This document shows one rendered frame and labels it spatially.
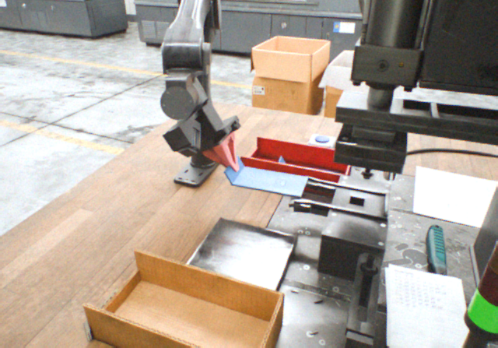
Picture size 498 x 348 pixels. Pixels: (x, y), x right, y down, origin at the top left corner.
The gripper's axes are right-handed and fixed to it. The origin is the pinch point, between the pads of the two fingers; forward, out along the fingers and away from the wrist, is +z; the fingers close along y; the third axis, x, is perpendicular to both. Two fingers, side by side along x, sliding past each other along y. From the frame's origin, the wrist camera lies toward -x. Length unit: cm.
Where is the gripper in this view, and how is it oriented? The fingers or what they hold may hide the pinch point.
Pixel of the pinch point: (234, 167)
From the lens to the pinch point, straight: 76.6
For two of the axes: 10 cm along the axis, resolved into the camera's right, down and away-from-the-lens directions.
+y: 8.0, -3.0, -5.1
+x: 3.3, -4.9, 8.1
